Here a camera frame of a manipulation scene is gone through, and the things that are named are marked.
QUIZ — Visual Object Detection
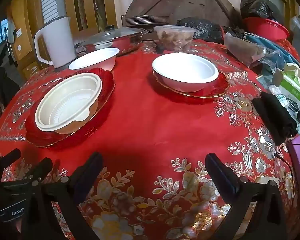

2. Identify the brown wrapped packet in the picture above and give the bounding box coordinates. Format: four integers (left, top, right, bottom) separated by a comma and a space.
224, 32, 265, 65

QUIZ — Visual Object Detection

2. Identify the white electric kettle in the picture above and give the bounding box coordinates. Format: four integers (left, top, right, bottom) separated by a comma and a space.
34, 16, 78, 72

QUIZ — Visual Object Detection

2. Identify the large red plate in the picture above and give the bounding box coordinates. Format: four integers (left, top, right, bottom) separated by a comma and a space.
25, 68, 115, 148

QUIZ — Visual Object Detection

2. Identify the black cable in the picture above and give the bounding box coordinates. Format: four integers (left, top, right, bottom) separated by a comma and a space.
274, 152, 295, 188

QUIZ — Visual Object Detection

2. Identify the clear plastic food container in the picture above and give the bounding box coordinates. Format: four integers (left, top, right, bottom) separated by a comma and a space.
154, 25, 197, 52

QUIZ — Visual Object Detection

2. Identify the glass pot lid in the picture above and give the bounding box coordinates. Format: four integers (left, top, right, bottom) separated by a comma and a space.
79, 25, 145, 46

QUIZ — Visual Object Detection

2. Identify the red floral tablecloth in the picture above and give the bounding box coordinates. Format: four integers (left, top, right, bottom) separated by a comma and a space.
0, 39, 300, 240

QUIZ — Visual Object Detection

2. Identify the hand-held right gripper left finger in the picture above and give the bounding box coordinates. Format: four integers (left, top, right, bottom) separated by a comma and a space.
25, 152, 103, 240

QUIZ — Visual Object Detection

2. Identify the white slatted shutter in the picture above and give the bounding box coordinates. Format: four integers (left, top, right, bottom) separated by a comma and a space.
40, 0, 65, 22

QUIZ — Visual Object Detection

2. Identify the red scalloped gold-rimmed plate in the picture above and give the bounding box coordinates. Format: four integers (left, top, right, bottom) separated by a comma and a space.
152, 71, 230, 104

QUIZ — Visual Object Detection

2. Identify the blue plastic bag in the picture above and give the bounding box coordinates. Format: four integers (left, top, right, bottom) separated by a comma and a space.
245, 34, 300, 68

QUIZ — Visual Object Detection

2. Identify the white bowl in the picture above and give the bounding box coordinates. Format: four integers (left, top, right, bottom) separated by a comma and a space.
152, 53, 219, 92
68, 47, 120, 71

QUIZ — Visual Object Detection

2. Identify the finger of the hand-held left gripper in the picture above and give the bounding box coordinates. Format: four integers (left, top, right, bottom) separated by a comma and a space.
0, 149, 22, 180
12, 157, 53, 184

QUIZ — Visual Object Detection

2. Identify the round wooden tabletop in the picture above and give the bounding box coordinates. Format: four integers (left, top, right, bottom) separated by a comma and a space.
125, 0, 242, 27

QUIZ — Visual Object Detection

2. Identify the grey hanging cloth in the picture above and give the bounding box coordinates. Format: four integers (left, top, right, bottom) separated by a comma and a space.
6, 17, 17, 44

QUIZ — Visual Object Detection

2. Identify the wooden chair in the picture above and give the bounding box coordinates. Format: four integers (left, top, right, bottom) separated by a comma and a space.
121, 15, 170, 28

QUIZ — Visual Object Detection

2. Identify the black plastic bag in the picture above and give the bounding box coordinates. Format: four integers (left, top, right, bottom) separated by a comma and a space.
176, 17, 243, 44
240, 0, 274, 20

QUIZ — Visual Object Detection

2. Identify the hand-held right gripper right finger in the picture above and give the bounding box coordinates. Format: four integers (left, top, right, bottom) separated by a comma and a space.
204, 153, 288, 240

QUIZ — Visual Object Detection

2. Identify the red plastic basin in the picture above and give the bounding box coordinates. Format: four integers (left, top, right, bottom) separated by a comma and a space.
242, 17, 290, 40

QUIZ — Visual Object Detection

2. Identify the green and white packet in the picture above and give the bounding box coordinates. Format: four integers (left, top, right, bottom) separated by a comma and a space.
272, 69, 300, 108

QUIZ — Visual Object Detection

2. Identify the black fabric pouch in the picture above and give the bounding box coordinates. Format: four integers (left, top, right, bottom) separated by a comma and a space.
252, 92, 298, 147

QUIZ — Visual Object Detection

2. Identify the steel pot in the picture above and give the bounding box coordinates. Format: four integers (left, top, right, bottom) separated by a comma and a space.
74, 30, 154, 57

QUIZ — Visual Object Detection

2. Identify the window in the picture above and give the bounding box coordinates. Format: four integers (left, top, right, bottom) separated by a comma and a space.
0, 17, 9, 49

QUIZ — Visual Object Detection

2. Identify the wooden cabinet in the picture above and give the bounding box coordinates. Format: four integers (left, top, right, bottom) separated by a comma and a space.
10, 0, 55, 79

